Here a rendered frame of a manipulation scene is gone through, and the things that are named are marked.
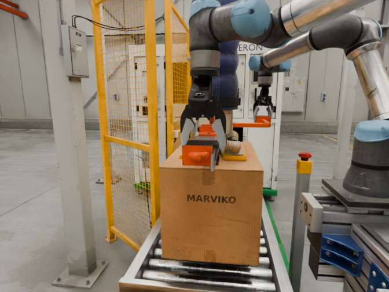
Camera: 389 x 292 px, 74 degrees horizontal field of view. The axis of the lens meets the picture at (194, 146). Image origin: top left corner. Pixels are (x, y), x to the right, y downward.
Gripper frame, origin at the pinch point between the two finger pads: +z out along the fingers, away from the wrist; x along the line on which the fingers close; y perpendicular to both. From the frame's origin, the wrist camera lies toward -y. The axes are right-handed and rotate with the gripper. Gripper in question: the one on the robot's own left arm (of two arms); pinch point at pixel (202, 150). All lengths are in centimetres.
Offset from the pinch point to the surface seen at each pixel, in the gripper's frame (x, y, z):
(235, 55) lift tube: -8, 55, -31
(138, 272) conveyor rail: 31, 32, 62
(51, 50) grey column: 106, 94, -42
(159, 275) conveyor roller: 23, 37, 67
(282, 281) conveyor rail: -30, 34, 62
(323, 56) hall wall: -323, 912, -146
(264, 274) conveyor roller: -25, 45, 67
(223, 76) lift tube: -4, 51, -22
